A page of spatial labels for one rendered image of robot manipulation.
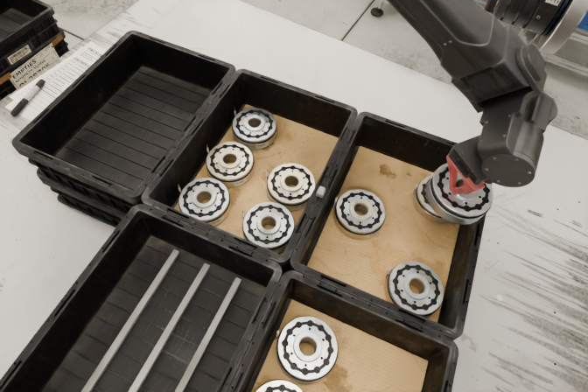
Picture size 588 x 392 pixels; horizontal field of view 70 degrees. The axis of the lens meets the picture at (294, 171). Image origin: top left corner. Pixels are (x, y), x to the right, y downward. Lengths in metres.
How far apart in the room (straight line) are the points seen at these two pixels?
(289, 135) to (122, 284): 0.48
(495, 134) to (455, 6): 0.15
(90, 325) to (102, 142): 0.41
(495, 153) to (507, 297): 0.61
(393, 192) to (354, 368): 0.37
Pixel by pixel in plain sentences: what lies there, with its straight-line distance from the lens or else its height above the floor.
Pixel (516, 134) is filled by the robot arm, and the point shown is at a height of 1.25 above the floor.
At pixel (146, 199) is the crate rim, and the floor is 0.93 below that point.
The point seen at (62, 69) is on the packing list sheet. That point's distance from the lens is 1.48.
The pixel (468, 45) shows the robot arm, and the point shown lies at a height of 1.32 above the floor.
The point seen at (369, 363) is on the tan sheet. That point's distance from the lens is 0.81.
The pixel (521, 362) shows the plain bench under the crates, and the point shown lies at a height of 0.70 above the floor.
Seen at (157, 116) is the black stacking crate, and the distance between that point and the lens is 1.08.
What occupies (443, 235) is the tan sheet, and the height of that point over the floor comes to 0.83.
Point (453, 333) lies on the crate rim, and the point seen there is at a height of 0.93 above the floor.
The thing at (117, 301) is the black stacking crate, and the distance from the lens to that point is 0.86.
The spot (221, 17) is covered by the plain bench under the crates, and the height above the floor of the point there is 0.70.
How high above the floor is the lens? 1.61
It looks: 56 degrees down
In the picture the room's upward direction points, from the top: 5 degrees clockwise
